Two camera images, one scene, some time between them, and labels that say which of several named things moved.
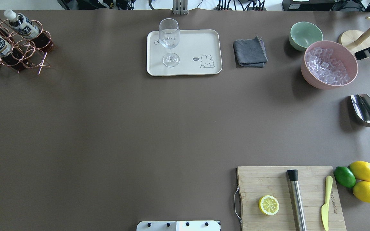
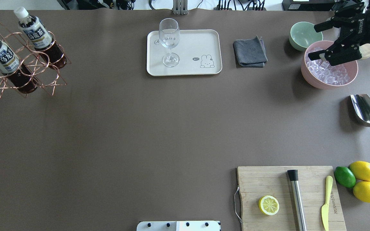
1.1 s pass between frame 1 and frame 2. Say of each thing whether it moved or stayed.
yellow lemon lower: stayed
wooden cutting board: stayed
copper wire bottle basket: moved
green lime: stayed
